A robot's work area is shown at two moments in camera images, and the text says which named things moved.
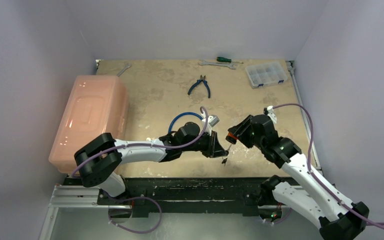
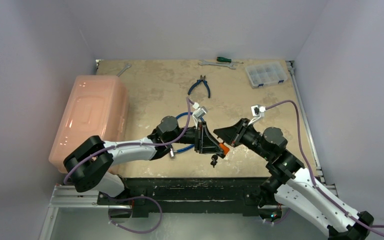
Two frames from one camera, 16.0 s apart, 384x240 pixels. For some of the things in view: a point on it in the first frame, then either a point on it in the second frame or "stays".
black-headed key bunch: [225, 160] to [214, 157]
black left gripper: [213, 149] stays
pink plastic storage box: [97, 105] stays
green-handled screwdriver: [225, 60] stays
